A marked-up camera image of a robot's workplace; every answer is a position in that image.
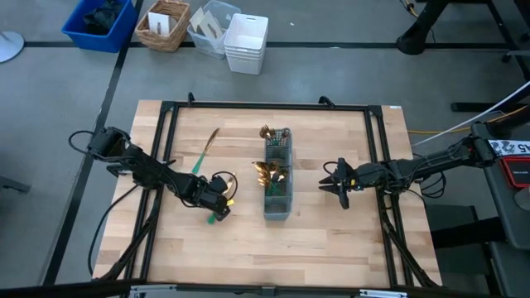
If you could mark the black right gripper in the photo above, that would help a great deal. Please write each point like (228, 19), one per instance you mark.
(360, 178)

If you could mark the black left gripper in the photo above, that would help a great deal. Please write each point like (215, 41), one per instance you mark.
(209, 196)

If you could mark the grey plastic cutlery caddy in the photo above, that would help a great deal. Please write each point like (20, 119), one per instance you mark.
(276, 207)

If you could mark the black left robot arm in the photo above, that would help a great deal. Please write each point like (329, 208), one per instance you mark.
(141, 167)

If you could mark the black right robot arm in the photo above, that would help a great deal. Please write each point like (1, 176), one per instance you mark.
(430, 163)

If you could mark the white stacked plastic bins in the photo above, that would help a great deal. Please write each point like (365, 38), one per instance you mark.
(244, 58)

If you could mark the clear plastic bin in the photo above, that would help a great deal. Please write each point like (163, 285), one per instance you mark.
(207, 45)

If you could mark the woven wicker basket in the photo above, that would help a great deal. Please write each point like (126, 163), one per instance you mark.
(161, 41)

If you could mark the black side table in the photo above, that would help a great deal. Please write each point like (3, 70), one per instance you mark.
(497, 207)

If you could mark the black floor stand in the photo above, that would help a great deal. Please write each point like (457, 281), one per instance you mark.
(414, 37)

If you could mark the beige cardboard pieces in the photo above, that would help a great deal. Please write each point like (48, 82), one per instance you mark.
(207, 25)

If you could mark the white printed label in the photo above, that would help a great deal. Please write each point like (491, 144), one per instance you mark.
(507, 147)

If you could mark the white card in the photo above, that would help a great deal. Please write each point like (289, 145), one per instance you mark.
(159, 22)

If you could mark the blue plastic bin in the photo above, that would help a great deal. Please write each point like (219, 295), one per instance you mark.
(103, 41)

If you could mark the dark cloth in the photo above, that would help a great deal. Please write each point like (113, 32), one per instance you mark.
(99, 20)

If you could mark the white round floor base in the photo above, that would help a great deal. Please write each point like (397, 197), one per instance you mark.
(8, 45)

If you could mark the silver metal bracket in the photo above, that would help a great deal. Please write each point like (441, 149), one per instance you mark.
(149, 291)
(383, 294)

